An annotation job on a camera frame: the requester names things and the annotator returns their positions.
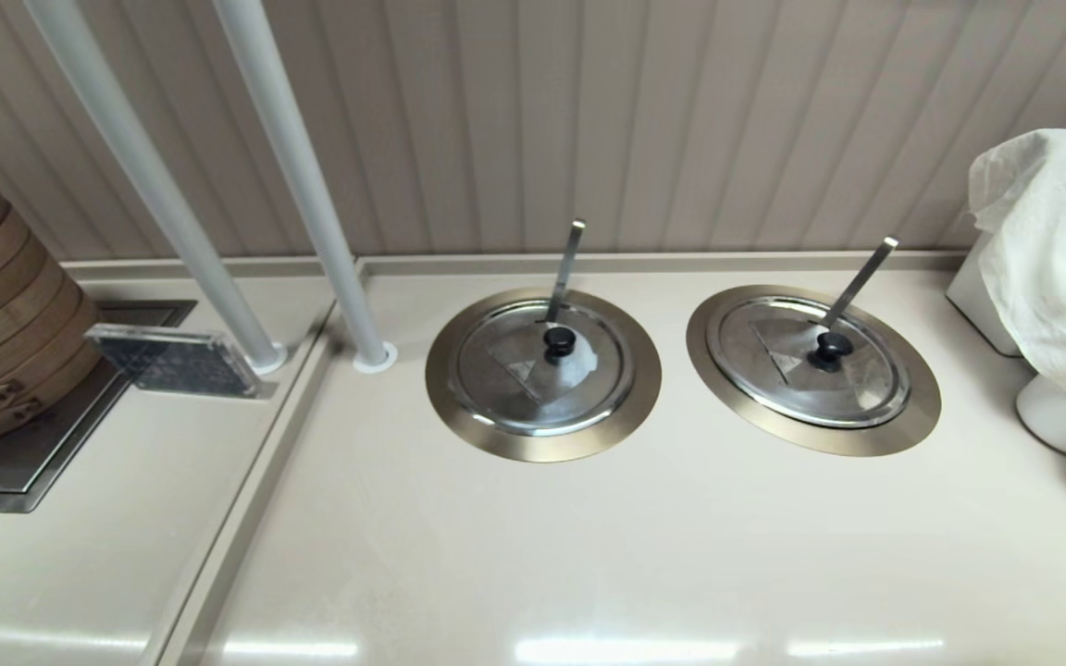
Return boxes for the white pole base flange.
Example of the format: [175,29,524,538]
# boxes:
[352,340,399,376]
[249,340,290,376]

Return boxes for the bamboo steamer stack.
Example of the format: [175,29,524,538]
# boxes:
[0,163,104,457]

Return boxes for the white metal pole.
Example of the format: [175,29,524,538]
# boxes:
[212,0,388,364]
[22,0,284,366]

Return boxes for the steel ladle handle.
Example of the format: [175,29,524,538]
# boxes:
[545,218,588,327]
[820,237,899,329]

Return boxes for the clear acrylic sign holder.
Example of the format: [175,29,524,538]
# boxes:
[84,322,278,401]

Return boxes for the white round base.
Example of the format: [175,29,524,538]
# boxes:
[1016,375,1066,461]

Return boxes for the steel hinged lid black knob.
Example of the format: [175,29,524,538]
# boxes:
[707,296,911,431]
[448,301,634,438]

